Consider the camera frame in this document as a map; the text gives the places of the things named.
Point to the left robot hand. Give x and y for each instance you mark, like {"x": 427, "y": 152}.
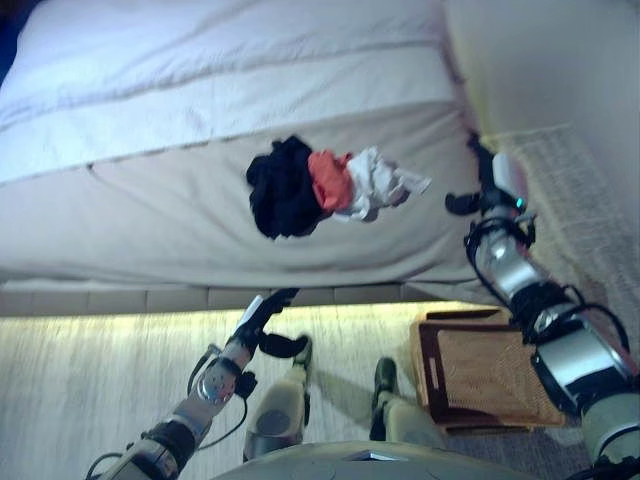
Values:
{"x": 263, "y": 320}

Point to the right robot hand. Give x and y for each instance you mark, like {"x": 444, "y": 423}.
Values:
{"x": 492, "y": 187}

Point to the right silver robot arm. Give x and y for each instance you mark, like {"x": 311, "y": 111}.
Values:
{"x": 545, "y": 315}

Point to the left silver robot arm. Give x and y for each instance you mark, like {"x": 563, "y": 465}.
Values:
{"x": 200, "y": 400}

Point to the bed with beige cover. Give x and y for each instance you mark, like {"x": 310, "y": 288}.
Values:
{"x": 200, "y": 150}

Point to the brown wicker basket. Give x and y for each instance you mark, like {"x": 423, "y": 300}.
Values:
{"x": 480, "y": 372}

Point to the left robot leg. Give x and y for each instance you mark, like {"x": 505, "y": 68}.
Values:
{"x": 280, "y": 400}

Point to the robot leg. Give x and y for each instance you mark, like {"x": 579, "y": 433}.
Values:
{"x": 280, "y": 400}
{"x": 395, "y": 405}

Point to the white garment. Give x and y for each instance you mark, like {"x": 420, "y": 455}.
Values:
{"x": 377, "y": 182}

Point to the black garment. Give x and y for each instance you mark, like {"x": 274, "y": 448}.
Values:
{"x": 282, "y": 192}

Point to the orange garment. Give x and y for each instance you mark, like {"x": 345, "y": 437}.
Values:
{"x": 330, "y": 182}

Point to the right robot leg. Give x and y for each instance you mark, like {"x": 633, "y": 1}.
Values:
{"x": 395, "y": 405}

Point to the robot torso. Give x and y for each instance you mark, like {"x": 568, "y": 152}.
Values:
{"x": 370, "y": 461}

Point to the white folded blanket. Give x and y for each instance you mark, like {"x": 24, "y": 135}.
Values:
{"x": 210, "y": 85}

